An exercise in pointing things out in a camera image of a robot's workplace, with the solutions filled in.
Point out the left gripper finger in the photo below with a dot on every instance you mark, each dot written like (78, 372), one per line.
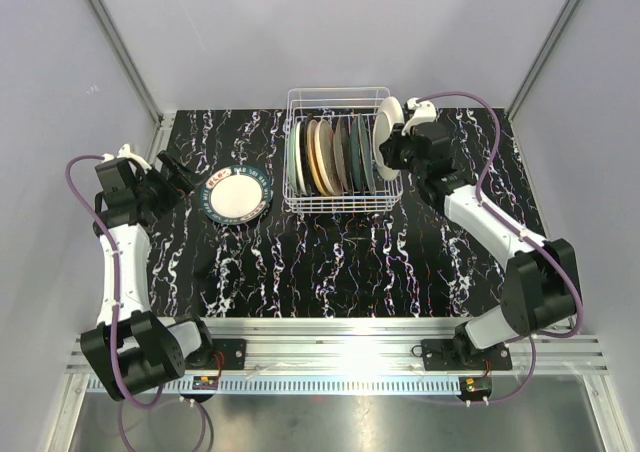
(181, 185)
(173, 170)

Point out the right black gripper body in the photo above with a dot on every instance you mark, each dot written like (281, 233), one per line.
(400, 153)

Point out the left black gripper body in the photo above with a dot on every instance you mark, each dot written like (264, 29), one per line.
(156, 190)

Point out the white watermelon plate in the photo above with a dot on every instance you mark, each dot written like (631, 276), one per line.
(389, 113)

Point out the white plate dark lettered rim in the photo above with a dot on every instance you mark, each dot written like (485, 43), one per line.
(236, 195)

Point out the large teal bottom plate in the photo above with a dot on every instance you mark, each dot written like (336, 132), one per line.
(365, 153)

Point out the blue blossom branch plate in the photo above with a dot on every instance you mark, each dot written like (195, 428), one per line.
(355, 158)

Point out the brown rimmed plate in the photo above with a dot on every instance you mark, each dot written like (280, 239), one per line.
(340, 156)

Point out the cream pink leaf plate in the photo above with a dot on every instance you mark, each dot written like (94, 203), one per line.
(324, 151)

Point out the cream yellow leaf plate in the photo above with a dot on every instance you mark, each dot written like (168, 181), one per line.
(311, 124)

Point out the mint green floral plate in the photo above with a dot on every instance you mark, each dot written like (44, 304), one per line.
(290, 161)

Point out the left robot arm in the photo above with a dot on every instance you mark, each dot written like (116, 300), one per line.
(130, 350)

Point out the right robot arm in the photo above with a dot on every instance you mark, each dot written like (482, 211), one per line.
(541, 284)

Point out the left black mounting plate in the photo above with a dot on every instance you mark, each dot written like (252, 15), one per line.
(230, 353)

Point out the black mounting plate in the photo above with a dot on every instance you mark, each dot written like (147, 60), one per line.
(445, 355)
(230, 353)

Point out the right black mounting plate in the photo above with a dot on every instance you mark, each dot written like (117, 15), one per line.
(445, 355)

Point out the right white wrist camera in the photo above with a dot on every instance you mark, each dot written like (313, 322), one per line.
(417, 112)

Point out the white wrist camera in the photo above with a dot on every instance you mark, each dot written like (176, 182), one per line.
(127, 152)
(417, 112)

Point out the left aluminium frame post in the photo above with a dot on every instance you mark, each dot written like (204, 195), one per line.
(115, 40)

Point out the aluminium frame post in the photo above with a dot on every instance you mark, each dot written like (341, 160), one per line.
(552, 39)
(115, 40)

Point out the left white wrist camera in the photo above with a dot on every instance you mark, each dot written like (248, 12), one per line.
(127, 152)

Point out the white wire dish rack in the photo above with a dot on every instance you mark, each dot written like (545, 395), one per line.
(330, 104)

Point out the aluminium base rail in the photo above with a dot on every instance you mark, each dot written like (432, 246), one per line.
(376, 346)

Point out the white slotted cable duct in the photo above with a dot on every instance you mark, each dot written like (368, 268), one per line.
(318, 385)

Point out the right aluminium frame post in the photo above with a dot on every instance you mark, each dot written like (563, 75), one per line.
(552, 39)

